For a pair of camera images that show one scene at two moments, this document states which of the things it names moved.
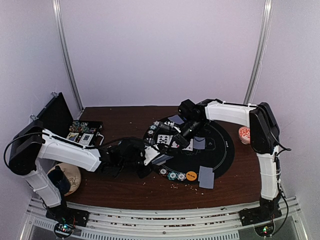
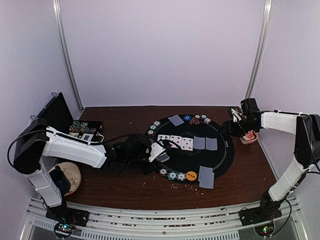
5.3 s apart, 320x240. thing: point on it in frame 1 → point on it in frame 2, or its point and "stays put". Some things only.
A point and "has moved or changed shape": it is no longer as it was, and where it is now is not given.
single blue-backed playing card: x=176 y=119 stays put
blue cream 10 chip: x=181 y=176 stays put
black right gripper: x=182 y=141 → x=229 y=128
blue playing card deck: x=161 y=159 has moved or changed shape
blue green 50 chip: x=172 y=175 stays put
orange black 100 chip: x=163 y=172 stays put
